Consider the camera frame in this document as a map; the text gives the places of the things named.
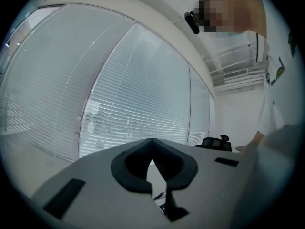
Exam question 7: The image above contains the person's white printed t-shirt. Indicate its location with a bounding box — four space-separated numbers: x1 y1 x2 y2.
258 31 298 135

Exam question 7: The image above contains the person's head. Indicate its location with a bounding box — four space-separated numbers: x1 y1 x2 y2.
197 0 267 39

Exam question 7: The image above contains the black head-mounted camera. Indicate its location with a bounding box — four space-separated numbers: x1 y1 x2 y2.
184 11 200 35

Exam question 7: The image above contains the large black office chair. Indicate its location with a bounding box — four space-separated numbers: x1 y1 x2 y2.
194 135 233 152

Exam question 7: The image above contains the long ceiling light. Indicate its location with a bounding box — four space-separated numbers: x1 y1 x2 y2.
255 32 265 63

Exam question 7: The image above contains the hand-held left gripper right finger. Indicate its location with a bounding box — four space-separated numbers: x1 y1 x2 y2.
152 138 257 229

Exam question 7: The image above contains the white window blind panel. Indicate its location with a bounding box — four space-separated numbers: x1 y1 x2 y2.
78 23 191 159
0 3 137 162
189 65 211 147

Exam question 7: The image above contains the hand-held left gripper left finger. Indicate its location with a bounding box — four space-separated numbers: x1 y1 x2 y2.
30 138 171 229

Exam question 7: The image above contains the white ceiling air vent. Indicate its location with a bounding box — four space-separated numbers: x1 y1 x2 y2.
223 68 249 81

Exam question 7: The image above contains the person's right forearm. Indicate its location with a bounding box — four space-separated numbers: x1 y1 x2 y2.
239 130 265 155

